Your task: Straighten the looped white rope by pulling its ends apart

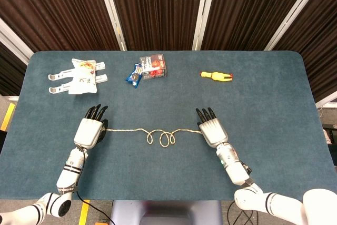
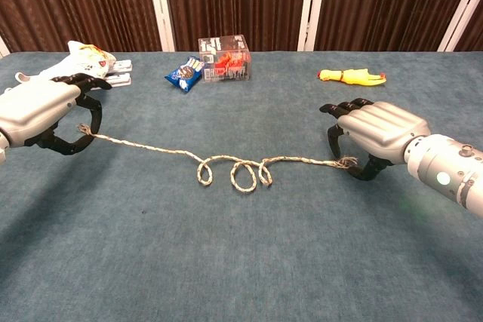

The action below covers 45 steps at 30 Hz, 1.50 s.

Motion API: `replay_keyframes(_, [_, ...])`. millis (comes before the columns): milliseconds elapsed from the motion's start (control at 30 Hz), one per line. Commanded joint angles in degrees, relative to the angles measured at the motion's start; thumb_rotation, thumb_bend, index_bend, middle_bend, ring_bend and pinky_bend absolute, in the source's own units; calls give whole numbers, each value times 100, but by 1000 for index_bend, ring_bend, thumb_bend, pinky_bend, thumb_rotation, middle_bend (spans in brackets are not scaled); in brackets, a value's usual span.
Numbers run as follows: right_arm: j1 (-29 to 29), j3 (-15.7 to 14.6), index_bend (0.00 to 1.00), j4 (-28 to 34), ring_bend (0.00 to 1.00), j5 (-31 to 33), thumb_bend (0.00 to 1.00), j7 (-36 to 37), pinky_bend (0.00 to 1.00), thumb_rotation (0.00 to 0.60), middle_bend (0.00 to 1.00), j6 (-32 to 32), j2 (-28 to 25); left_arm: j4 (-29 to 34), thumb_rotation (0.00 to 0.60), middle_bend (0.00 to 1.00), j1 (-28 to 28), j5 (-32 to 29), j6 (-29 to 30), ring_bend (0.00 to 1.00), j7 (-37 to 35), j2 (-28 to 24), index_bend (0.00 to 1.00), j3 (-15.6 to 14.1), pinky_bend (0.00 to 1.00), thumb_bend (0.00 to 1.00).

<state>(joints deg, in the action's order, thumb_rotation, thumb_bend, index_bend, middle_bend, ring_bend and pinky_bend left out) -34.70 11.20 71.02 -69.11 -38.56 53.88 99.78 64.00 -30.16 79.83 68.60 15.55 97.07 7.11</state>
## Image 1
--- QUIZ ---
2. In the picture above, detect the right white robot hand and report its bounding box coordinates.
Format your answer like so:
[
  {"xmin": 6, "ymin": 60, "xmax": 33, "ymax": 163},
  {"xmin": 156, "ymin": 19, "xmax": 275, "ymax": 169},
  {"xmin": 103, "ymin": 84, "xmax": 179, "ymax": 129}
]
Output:
[{"xmin": 195, "ymin": 107, "xmax": 229, "ymax": 149}]

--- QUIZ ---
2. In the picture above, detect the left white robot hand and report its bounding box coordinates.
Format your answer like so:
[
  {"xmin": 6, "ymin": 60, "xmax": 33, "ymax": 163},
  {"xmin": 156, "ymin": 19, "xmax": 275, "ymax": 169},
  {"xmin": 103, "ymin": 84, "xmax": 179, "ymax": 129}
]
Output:
[{"xmin": 73, "ymin": 103, "xmax": 110, "ymax": 150}]

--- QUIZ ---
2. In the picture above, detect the beige braided rope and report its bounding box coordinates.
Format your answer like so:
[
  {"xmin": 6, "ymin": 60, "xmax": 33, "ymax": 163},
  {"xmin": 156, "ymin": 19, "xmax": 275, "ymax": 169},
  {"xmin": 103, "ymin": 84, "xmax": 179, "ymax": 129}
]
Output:
[{"xmin": 104, "ymin": 128, "xmax": 202, "ymax": 149}]

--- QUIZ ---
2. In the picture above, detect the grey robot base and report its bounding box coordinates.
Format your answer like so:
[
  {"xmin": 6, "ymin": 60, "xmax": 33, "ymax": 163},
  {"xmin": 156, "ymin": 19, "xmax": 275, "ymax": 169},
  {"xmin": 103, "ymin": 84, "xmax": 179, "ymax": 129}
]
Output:
[{"xmin": 110, "ymin": 200, "xmax": 223, "ymax": 225}]

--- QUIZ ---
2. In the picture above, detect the white snack bag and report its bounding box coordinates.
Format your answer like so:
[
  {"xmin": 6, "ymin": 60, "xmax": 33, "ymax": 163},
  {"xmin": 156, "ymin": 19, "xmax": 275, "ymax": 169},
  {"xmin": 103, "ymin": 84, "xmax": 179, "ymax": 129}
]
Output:
[{"xmin": 67, "ymin": 58, "xmax": 98, "ymax": 95}]

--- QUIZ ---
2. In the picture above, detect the teal felt table mat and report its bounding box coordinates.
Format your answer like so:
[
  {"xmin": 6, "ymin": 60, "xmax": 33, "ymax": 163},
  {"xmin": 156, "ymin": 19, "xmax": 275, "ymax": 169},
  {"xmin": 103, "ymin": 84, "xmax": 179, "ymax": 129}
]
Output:
[{"xmin": 0, "ymin": 50, "xmax": 337, "ymax": 201}]

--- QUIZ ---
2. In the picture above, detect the yellow rubber chicken toy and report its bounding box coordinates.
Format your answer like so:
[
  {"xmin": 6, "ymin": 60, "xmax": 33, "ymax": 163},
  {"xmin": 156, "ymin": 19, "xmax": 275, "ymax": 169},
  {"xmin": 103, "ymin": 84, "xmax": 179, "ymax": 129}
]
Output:
[{"xmin": 200, "ymin": 71, "xmax": 234, "ymax": 82}]

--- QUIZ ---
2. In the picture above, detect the blue cookie pack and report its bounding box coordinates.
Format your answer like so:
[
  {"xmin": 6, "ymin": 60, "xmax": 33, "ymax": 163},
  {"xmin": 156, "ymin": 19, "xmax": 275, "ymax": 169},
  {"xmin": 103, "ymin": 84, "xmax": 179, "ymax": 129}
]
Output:
[{"xmin": 125, "ymin": 63, "xmax": 144, "ymax": 89}]

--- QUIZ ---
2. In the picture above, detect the red snack packet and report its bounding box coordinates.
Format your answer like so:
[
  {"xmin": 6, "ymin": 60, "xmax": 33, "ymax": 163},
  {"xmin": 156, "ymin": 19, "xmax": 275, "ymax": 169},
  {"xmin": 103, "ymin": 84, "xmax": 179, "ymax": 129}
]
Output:
[{"xmin": 138, "ymin": 53, "xmax": 169, "ymax": 81}]

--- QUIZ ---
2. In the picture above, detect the brown pleated divider panel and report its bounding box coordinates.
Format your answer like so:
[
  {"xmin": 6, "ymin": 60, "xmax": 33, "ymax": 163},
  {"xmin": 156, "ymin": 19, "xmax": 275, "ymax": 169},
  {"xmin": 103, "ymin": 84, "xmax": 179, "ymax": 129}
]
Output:
[
  {"xmin": 105, "ymin": 0, "xmax": 205, "ymax": 51},
  {"xmin": 0, "ymin": 42, "xmax": 27, "ymax": 96},
  {"xmin": 273, "ymin": 0, "xmax": 337, "ymax": 103},
  {"xmin": 0, "ymin": 0, "xmax": 122, "ymax": 52},
  {"xmin": 201, "ymin": 0, "xmax": 316, "ymax": 51}
]

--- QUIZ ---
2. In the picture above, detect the black cable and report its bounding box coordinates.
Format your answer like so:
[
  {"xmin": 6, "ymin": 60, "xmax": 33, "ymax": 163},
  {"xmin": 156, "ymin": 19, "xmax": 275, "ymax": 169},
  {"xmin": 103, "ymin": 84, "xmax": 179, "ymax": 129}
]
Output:
[{"xmin": 75, "ymin": 190, "xmax": 112, "ymax": 223}]

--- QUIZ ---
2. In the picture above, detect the white divider frame post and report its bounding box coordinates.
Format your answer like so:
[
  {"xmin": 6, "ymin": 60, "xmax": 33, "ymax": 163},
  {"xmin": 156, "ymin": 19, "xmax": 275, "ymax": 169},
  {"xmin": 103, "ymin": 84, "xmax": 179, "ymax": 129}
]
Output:
[
  {"xmin": 0, "ymin": 17, "xmax": 34, "ymax": 65},
  {"xmin": 264, "ymin": 0, "xmax": 331, "ymax": 51},
  {"xmin": 94, "ymin": 0, "xmax": 127, "ymax": 51},
  {"xmin": 192, "ymin": 0, "xmax": 212, "ymax": 51}
]

